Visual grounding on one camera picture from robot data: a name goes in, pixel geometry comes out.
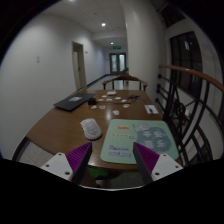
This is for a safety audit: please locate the small black box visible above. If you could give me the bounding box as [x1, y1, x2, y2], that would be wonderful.
[88, 98, 96, 105]

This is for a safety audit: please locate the black cable bundle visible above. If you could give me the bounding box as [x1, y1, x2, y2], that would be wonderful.
[126, 94, 142, 103]

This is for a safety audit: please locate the wooden chair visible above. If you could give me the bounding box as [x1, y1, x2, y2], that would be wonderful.
[102, 68, 148, 90]

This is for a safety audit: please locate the white notepad with pen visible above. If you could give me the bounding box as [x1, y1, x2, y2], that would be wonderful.
[145, 105, 158, 115]

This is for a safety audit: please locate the green printed mouse pad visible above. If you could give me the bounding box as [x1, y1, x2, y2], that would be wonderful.
[100, 119, 179, 165]

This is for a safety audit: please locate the white perforated computer mouse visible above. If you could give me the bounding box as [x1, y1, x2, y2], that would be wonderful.
[81, 118, 102, 140]

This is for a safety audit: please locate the black closed laptop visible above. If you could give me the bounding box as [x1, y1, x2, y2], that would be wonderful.
[54, 93, 95, 112]

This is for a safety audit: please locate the double glass door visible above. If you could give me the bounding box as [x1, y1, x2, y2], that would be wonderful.
[109, 53, 126, 74]

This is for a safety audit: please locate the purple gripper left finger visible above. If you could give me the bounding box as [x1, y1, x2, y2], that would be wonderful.
[41, 142, 92, 185]

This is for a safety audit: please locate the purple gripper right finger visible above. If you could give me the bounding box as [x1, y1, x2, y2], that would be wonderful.
[133, 142, 182, 184]

